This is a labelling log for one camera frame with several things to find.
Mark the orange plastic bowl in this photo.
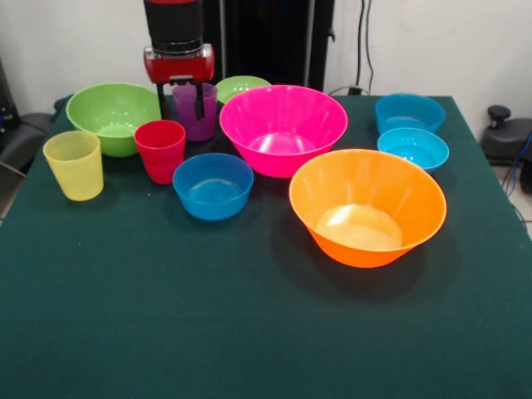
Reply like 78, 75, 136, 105
288, 148, 448, 269

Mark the red plastic cup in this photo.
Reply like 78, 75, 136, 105
133, 119, 186, 185

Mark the dark green tablecloth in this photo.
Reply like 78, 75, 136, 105
0, 94, 532, 399

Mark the small green plastic bowl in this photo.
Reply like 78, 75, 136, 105
214, 75, 272, 106

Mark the black equipment box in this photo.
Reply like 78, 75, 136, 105
0, 57, 21, 133

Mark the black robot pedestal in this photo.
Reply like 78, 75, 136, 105
201, 0, 336, 93

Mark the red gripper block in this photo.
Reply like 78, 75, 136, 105
143, 43, 216, 122

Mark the purple plastic cup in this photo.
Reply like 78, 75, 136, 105
172, 82, 219, 143

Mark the black floor stand base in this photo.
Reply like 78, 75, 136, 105
480, 105, 532, 165
0, 111, 54, 175

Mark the pink plastic bowl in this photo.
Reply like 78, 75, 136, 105
219, 84, 349, 179

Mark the black wall cable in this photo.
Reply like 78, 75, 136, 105
365, 0, 375, 91
355, 0, 367, 86

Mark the light blue plastic bowl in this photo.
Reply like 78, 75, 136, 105
377, 127, 451, 175

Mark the large green plastic bowl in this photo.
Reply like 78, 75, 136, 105
65, 81, 162, 158

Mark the yellow plastic cup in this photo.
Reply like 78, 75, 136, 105
42, 131, 105, 203

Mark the blue cable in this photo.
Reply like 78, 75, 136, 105
501, 131, 532, 196

